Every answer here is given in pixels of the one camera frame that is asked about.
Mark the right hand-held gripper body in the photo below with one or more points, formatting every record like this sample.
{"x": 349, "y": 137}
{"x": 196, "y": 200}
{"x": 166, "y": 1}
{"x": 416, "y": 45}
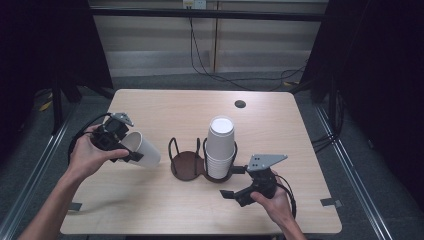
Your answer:
{"x": 263, "y": 183}

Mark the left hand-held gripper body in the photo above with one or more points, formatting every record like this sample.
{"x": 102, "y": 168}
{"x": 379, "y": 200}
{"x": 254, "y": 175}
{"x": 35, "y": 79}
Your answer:
{"x": 110, "y": 136}

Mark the single white paper cup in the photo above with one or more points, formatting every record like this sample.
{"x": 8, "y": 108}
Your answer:
{"x": 150, "y": 156}

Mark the stack of white paper cups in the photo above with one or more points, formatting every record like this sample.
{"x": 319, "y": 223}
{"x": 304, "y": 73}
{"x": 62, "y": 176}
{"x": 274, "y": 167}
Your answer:
{"x": 220, "y": 140}

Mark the person's right hand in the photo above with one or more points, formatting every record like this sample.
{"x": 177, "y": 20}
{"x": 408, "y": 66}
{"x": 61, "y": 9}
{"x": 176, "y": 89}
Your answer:
{"x": 278, "y": 206}

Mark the person's left hand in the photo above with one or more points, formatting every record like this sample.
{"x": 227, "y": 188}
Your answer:
{"x": 86, "y": 156}

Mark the round black table grommet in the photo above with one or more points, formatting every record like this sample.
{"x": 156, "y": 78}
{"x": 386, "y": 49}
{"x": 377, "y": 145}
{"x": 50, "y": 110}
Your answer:
{"x": 240, "y": 103}

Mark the grey tape piece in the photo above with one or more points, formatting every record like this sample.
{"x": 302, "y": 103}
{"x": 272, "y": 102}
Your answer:
{"x": 75, "y": 206}
{"x": 330, "y": 202}

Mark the black curtain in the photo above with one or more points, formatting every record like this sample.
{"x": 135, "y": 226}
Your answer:
{"x": 40, "y": 50}
{"x": 383, "y": 83}

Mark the black metal bar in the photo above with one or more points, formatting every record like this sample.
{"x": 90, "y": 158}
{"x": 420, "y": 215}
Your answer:
{"x": 200, "y": 14}

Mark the white wall outlet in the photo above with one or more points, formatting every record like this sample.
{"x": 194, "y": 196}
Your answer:
{"x": 195, "y": 4}

